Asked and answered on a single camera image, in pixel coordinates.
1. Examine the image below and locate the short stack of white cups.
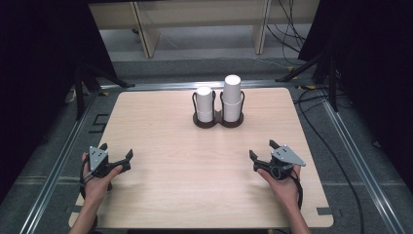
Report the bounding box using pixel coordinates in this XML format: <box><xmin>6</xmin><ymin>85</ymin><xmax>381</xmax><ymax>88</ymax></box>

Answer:
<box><xmin>196</xmin><ymin>86</ymin><xmax>215</xmax><ymax>124</ymax></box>

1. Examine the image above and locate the black curtain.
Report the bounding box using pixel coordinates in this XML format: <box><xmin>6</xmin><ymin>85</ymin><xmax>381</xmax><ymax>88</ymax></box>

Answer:
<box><xmin>0</xmin><ymin>0</ymin><xmax>119</xmax><ymax>204</ymax></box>
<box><xmin>297</xmin><ymin>0</ymin><xmax>413</xmax><ymax>193</ymax></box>

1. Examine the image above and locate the bundle of black cables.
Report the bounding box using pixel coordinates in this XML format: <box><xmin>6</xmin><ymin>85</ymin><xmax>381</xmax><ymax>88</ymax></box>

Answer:
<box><xmin>266</xmin><ymin>0</ymin><xmax>308</xmax><ymax>66</ymax></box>

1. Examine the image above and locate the person's left hand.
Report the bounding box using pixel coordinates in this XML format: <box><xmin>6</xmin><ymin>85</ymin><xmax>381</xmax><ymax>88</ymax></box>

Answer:
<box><xmin>81</xmin><ymin>151</ymin><xmax>125</xmax><ymax>209</ymax></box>

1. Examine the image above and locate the thin white floor cable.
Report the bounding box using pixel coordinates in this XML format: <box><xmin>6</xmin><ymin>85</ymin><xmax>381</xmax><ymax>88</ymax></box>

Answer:
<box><xmin>251</xmin><ymin>58</ymin><xmax>295</xmax><ymax>72</ymax></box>

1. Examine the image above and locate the aluminium floor rail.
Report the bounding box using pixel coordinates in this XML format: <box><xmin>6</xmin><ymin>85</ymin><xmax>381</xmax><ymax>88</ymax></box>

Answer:
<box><xmin>319</xmin><ymin>96</ymin><xmax>407</xmax><ymax>234</ymax></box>
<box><xmin>19</xmin><ymin>92</ymin><xmax>100</xmax><ymax>234</ymax></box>

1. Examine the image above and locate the right hand-held gripper black cable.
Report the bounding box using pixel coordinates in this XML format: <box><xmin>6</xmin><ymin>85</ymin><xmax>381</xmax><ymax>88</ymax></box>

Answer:
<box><xmin>289</xmin><ymin>169</ymin><xmax>305</xmax><ymax>211</ymax></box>

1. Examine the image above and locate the long black floor cable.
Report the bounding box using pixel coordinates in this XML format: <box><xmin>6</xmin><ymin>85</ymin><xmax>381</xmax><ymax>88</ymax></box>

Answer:
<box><xmin>293</xmin><ymin>87</ymin><xmax>365</xmax><ymax>234</ymax></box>

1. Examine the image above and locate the hand-held gripper black cable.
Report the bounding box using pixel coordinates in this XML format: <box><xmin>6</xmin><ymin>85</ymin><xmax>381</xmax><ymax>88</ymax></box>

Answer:
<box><xmin>289</xmin><ymin>169</ymin><xmax>305</xmax><ymax>211</ymax></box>
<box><xmin>78</xmin><ymin>155</ymin><xmax>98</xmax><ymax>234</ymax></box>

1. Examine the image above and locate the black metal stand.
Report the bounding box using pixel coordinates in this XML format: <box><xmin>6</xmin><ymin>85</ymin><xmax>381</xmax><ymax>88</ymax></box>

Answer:
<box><xmin>275</xmin><ymin>48</ymin><xmax>340</xmax><ymax>113</ymax></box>
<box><xmin>72</xmin><ymin>61</ymin><xmax>136</xmax><ymax>121</ymax></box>

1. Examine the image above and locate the dark brown double cup holder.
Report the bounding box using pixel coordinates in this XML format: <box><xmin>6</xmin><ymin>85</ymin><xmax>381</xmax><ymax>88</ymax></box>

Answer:
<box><xmin>191</xmin><ymin>90</ymin><xmax>246</xmax><ymax>130</ymax></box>

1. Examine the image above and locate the tall stack of white cups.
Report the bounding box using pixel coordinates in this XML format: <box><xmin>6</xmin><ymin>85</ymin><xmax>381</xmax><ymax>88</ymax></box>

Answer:
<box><xmin>221</xmin><ymin>74</ymin><xmax>244</xmax><ymax>124</ymax></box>

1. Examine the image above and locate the left hand-held gripper black cable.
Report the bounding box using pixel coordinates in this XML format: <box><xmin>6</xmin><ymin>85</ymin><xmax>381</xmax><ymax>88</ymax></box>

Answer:
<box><xmin>78</xmin><ymin>155</ymin><xmax>98</xmax><ymax>234</ymax></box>

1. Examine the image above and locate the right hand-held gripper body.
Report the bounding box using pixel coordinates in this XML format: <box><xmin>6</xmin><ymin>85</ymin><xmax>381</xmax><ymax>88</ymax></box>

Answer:
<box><xmin>252</xmin><ymin>144</ymin><xmax>307</xmax><ymax>181</ymax></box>

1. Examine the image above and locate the beige wooden shelf frame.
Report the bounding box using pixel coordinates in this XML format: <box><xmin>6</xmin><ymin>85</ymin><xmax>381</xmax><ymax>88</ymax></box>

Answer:
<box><xmin>88</xmin><ymin>0</ymin><xmax>320</xmax><ymax>59</ymax></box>

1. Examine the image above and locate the person's right hand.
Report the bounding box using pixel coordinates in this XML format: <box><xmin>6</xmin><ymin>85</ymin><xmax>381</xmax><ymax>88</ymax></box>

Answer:
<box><xmin>257</xmin><ymin>164</ymin><xmax>303</xmax><ymax>211</ymax></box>

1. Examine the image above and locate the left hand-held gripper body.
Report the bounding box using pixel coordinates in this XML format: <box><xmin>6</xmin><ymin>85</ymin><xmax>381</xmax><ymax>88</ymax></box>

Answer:
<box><xmin>85</xmin><ymin>145</ymin><xmax>132</xmax><ymax>179</ymax></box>

